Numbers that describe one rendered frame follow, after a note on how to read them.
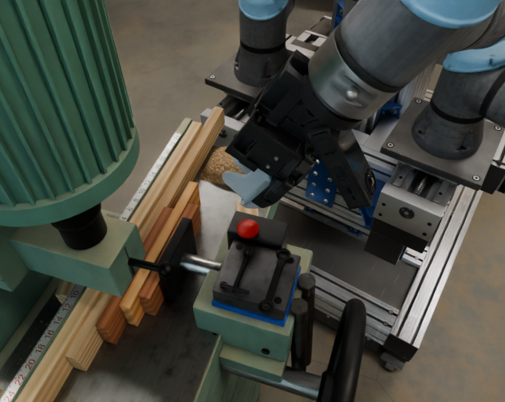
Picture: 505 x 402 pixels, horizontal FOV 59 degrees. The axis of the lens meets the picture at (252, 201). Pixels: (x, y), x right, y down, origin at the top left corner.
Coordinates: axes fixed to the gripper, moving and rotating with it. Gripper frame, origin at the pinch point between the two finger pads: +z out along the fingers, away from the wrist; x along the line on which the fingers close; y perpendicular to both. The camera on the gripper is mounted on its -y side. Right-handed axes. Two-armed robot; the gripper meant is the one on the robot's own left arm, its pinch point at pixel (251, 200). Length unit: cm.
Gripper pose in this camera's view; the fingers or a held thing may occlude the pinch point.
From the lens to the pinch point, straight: 56.3
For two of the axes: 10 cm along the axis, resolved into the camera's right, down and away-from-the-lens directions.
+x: -3.1, 7.2, -6.2
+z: -4.8, 4.5, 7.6
